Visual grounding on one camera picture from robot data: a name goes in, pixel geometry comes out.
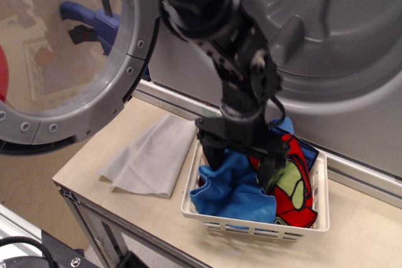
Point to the aluminium table frame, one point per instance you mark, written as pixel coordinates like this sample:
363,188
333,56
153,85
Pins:
106,231

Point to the white plastic basket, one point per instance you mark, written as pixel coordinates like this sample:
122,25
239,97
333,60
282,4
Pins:
320,194

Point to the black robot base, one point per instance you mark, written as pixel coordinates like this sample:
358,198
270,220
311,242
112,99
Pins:
41,250

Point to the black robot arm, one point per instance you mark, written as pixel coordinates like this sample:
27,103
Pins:
238,48

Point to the red round object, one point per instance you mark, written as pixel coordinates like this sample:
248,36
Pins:
4,71

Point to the blue cloth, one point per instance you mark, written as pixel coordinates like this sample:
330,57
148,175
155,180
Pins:
232,191

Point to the grey cloth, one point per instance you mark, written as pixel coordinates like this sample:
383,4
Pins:
151,163

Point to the grey washing machine body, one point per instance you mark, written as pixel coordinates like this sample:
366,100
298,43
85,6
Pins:
340,61

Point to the red green patterned cloth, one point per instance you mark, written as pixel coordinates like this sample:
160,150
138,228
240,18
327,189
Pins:
291,185

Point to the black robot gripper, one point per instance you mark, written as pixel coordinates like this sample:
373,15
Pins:
248,135

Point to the round washing machine door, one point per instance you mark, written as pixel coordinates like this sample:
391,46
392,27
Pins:
61,93

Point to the blue clamp handle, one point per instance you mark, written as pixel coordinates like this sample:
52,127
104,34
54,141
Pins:
96,26

